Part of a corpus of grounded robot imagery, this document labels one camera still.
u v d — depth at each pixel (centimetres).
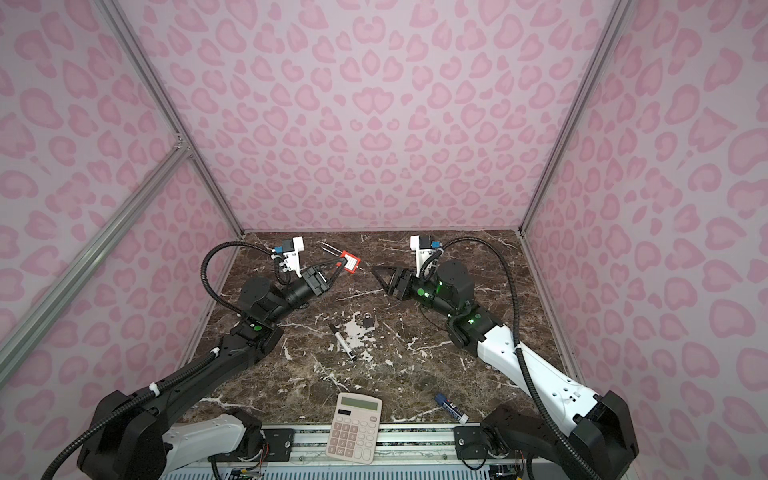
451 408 77
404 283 61
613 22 71
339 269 68
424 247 63
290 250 64
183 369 48
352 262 69
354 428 74
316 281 63
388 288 62
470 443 74
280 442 74
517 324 52
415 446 75
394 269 61
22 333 51
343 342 90
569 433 39
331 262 67
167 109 84
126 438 39
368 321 95
